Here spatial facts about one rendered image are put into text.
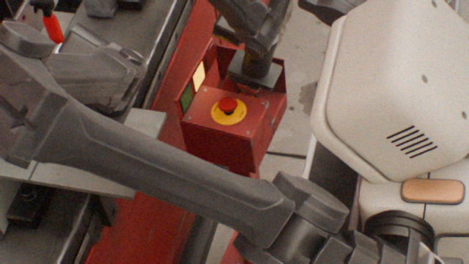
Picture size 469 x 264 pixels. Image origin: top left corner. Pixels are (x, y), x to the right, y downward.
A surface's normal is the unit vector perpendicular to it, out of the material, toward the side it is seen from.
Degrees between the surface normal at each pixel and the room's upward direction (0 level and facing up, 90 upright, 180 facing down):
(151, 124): 0
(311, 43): 0
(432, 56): 48
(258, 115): 0
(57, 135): 74
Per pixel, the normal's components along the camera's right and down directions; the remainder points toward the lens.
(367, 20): -0.72, -0.55
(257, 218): 0.45, 0.43
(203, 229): -0.09, -0.64
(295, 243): -0.07, 0.14
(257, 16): 0.68, 0.20
